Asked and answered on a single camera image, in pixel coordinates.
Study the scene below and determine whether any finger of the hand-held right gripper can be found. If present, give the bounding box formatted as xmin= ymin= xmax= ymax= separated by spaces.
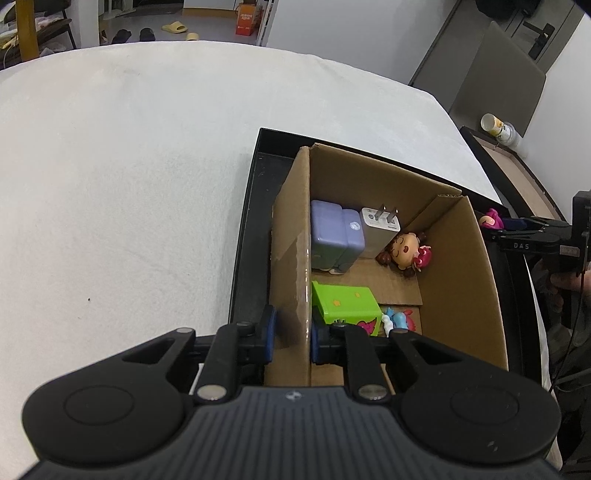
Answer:
xmin=487 ymin=230 xmax=574 ymax=259
xmin=502 ymin=215 xmax=573 ymax=230

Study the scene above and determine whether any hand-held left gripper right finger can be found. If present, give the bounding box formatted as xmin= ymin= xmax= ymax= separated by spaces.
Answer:
xmin=310 ymin=320 xmax=462 ymax=402

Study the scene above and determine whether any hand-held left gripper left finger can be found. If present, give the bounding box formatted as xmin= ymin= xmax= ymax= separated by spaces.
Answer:
xmin=120 ymin=305 xmax=279 ymax=403

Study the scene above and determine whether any pink dinosaur toy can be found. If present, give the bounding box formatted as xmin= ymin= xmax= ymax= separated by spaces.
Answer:
xmin=479 ymin=208 xmax=505 ymax=230

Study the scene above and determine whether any green hexagonal box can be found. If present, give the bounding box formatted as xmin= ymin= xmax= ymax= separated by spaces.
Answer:
xmin=311 ymin=280 xmax=383 ymax=337

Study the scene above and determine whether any brown cardboard box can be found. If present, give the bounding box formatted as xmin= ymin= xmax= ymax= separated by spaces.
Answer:
xmin=263 ymin=143 xmax=509 ymax=388

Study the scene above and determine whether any red and blue toy figure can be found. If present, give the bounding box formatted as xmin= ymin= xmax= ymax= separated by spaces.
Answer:
xmin=379 ymin=306 xmax=419 ymax=334

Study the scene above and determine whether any white charger plug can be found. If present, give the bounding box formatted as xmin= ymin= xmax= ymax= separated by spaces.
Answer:
xmin=360 ymin=205 xmax=400 ymax=259

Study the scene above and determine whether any brown-haired doll figure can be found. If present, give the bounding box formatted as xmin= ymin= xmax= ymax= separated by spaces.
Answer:
xmin=375 ymin=232 xmax=433 ymax=278

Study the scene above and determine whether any black tray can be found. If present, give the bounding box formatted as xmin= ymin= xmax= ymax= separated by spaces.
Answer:
xmin=228 ymin=128 xmax=543 ymax=384

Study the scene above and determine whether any person's right hand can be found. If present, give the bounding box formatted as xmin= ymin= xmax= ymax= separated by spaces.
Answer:
xmin=547 ymin=272 xmax=591 ymax=319

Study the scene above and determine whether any white yellow printed cup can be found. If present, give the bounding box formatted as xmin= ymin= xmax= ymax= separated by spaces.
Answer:
xmin=480 ymin=113 xmax=523 ymax=149

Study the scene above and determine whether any purple block toy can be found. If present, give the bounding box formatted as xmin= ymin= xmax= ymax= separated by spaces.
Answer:
xmin=310 ymin=200 xmax=365 ymax=273

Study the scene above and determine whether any taupe panel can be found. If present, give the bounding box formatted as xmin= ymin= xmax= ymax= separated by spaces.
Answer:
xmin=449 ymin=21 xmax=547 ymax=139

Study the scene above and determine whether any person's dark clothing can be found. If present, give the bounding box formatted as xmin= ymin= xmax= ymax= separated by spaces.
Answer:
xmin=526 ymin=258 xmax=591 ymax=480

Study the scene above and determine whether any orange box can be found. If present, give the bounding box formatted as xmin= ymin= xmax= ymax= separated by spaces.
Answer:
xmin=235 ymin=2 xmax=257 ymax=37

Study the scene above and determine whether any dark cluttered shelf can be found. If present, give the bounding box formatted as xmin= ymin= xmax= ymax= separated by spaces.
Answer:
xmin=0 ymin=0 xmax=77 ymax=65

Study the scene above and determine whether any black door handle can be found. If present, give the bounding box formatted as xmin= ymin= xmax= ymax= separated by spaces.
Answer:
xmin=522 ymin=18 xmax=555 ymax=60

